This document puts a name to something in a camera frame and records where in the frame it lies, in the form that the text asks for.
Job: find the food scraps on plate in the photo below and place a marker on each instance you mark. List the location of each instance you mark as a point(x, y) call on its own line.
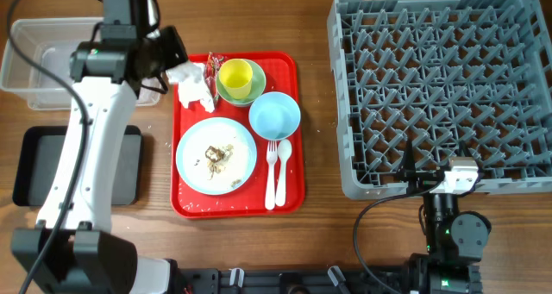
point(219, 167)

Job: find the light blue bowl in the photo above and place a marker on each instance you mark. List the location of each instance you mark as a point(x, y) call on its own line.
point(274, 116)

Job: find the white plastic fork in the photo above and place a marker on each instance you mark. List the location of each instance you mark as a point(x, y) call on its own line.
point(271, 158)

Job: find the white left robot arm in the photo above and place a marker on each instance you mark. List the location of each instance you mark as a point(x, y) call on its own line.
point(71, 248)

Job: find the yellow plastic cup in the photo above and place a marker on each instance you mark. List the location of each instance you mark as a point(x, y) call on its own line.
point(236, 76)

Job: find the white plastic spoon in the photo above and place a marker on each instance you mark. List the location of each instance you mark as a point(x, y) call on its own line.
point(284, 153)

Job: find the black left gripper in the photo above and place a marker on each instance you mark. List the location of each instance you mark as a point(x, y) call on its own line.
point(169, 35)

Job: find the red serving tray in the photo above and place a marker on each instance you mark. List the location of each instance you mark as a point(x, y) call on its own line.
point(249, 199)

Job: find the black plastic tray bin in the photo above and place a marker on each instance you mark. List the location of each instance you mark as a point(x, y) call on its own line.
point(40, 156)

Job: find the red snack wrapper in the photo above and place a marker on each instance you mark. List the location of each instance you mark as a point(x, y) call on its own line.
point(212, 67)

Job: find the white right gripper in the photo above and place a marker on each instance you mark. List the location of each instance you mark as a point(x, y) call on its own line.
point(407, 168)

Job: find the light blue dinner plate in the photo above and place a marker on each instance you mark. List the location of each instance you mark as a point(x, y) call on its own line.
point(214, 131)

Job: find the green small plate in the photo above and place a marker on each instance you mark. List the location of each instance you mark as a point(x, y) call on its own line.
point(259, 82)

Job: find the grey dishwasher rack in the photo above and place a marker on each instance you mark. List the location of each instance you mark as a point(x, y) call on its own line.
point(434, 74)

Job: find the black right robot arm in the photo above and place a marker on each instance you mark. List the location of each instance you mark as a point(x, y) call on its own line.
point(455, 240)

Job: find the white napkin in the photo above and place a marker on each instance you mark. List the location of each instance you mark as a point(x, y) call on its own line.
point(189, 77)

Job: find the clear plastic bin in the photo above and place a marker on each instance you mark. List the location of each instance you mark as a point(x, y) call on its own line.
point(49, 42)

